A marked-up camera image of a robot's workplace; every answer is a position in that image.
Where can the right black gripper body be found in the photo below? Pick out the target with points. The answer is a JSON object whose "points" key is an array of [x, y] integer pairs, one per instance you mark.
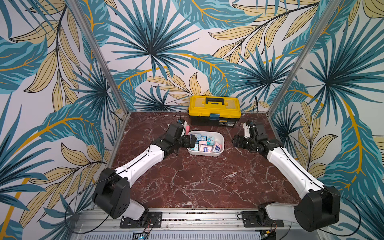
{"points": [[242, 142]]}

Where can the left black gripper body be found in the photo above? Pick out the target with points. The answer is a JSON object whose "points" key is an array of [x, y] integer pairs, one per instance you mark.
{"points": [[184, 141]]}

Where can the white plastic storage box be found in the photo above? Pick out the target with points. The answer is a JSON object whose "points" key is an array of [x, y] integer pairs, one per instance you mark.
{"points": [[201, 148]]}

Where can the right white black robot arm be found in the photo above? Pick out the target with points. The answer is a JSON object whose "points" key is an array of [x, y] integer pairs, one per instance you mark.
{"points": [[319, 206]]}

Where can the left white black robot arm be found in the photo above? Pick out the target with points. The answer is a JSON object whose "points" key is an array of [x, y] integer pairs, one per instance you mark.
{"points": [[113, 189]]}

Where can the pink utility knife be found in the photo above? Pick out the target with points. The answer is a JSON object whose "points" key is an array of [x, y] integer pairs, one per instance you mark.
{"points": [[187, 129]]}

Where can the yellow black toolbox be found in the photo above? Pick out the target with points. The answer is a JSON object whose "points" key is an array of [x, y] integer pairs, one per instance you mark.
{"points": [[214, 111]]}

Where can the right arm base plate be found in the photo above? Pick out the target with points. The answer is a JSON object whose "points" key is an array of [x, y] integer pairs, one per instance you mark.
{"points": [[258, 219]]}

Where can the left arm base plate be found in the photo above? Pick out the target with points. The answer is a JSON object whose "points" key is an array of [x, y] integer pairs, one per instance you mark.
{"points": [[151, 220]]}

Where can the aluminium front rail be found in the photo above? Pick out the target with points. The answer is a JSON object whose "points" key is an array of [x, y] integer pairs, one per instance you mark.
{"points": [[187, 224]]}

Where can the left aluminium corner post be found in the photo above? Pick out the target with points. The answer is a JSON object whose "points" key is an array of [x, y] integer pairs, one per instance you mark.
{"points": [[94, 46]]}

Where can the aluminium corner post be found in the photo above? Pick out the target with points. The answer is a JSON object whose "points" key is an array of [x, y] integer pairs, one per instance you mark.
{"points": [[319, 28], [94, 46]]}

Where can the right aluminium corner post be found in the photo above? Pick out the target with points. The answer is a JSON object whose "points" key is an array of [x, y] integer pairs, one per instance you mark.
{"points": [[319, 28]]}

